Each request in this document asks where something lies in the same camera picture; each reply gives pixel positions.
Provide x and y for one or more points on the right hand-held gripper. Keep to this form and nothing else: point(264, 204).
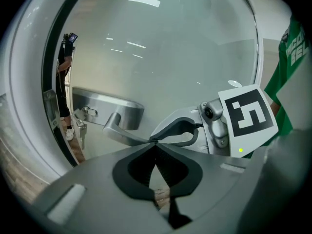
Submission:
point(248, 116)

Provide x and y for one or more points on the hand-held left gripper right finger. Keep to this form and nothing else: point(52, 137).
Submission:
point(214, 179)

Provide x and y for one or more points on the frosted glass door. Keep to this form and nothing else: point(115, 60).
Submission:
point(170, 57)

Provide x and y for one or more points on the person in green shirt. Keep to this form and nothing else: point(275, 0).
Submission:
point(285, 82)

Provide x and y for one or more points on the silver key bunch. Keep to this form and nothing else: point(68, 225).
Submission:
point(81, 128)

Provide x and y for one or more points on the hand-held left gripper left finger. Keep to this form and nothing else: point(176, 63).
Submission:
point(92, 184)

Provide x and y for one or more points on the metal strike plate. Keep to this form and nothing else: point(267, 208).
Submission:
point(51, 111)

